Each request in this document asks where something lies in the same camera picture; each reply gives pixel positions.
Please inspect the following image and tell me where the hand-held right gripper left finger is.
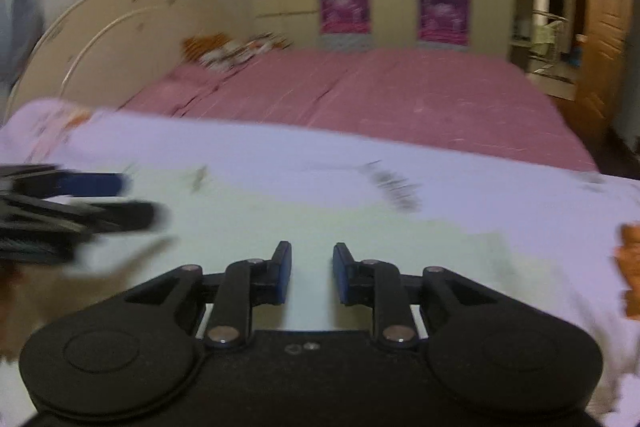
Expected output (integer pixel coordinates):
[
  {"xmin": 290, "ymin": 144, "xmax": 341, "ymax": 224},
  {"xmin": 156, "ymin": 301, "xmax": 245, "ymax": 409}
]
[{"xmin": 122, "ymin": 241, "xmax": 294, "ymax": 351}]

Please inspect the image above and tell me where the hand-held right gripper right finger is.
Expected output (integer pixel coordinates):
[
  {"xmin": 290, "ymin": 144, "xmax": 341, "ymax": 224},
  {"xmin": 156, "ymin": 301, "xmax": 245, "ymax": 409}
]
[{"xmin": 332, "ymin": 242, "xmax": 506, "ymax": 351}]

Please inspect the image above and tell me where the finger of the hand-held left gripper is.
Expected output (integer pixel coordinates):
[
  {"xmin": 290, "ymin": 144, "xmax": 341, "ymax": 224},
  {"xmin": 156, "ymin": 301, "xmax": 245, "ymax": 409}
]
[
  {"xmin": 0, "ymin": 164, "xmax": 133, "ymax": 200},
  {"xmin": 0, "ymin": 199, "xmax": 169, "ymax": 266}
]

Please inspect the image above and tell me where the light green knit sweater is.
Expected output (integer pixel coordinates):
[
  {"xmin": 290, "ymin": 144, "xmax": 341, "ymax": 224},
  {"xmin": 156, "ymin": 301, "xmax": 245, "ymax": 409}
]
[{"xmin": 65, "ymin": 164, "xmax": 623, "ymax": 338}]

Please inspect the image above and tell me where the cream curved headboard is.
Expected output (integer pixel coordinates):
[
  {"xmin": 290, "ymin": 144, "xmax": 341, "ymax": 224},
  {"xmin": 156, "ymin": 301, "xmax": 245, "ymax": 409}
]
[{"xmin": 1, "ymin": 0, "xmax": 252, "ymax": 124}]

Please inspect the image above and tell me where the lavender floral blanket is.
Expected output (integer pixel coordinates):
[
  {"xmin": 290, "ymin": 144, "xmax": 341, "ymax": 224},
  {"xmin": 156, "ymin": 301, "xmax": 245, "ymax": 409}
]
[{"xmin": 0, "ymin": 98, "xmax": 640, "ymax": 427}]

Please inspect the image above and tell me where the pink bed sheet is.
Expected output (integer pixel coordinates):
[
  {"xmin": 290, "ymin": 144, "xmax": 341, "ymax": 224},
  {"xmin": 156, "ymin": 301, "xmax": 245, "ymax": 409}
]
[{"xmin": 117, "ymin": 46, "xmax": 599, "ymax": 174}]

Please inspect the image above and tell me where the orange patterned pillow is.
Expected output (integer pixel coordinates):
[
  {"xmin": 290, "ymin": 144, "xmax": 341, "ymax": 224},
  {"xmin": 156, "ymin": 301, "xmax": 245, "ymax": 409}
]
[{"xmin": 180, "ymin": 32, "xmax": 292, "ymax": 71}]

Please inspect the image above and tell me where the blue-grey curtain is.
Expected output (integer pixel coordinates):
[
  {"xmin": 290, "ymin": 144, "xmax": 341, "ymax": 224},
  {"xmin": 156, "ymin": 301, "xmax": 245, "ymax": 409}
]
[{"xmin": 0, "ymin": 0, "xmax": 47, "ymax": 94}]

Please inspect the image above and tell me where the yellow-green towel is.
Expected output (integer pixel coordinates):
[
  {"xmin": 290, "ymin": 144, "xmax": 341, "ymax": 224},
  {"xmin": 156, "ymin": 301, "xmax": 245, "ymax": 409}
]
[{"xmin": 536, "ymin": 20, "xmax": 564, "ymax": 54}]

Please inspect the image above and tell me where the brown wooden door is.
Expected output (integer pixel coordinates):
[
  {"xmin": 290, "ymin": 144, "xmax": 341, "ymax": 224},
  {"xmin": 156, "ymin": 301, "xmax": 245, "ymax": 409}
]
[{"xmin": 574, "ymin": 0, "xmax": 637, "ymax": 142}]

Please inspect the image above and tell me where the purple wall poster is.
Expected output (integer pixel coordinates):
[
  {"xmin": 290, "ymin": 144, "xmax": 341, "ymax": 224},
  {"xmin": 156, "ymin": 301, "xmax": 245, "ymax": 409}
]
[
  {"xmin": 418, "ymin": 0, "xmax": 471, "ymax": 46},
  {"xmin": 319, "ymin": 0, "xmax": 372, "ymax": 36}
]

